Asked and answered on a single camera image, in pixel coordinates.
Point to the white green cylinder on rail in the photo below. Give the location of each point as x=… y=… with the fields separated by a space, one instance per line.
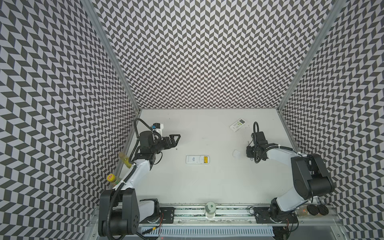
x=210 y=210

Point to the black round cap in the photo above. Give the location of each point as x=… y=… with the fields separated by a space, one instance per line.
x=323 y=210
x=312 y=210

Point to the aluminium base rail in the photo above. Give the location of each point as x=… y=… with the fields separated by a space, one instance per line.
x=239 y=215

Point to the white remote control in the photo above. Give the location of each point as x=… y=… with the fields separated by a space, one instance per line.
x=197 y=159
x=237 y=125

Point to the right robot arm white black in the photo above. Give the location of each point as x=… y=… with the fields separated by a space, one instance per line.
x=311 y=177

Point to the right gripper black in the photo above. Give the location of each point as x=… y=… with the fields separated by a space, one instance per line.
x=250 y=151

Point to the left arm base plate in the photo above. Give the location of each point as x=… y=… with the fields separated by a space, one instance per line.
x=167 y=215

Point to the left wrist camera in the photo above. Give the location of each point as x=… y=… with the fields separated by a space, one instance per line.
x=157 y=127

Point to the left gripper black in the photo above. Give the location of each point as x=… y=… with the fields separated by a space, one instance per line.
x=168 y=145

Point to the black round cap inner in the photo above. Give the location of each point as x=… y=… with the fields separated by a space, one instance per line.
x=312 y=210

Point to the yellow-green bottle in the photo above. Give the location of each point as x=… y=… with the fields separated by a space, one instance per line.
x=125 y=159

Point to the red jar yellow lid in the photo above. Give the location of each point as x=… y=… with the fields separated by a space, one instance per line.
x=113 y=179

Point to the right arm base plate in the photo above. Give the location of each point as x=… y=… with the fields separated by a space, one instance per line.
x=263 y=216

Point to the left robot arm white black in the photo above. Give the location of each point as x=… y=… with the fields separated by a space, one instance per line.
x=121 y=212

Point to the black round cap outer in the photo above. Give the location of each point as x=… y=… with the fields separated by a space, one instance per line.
x=323 y=210

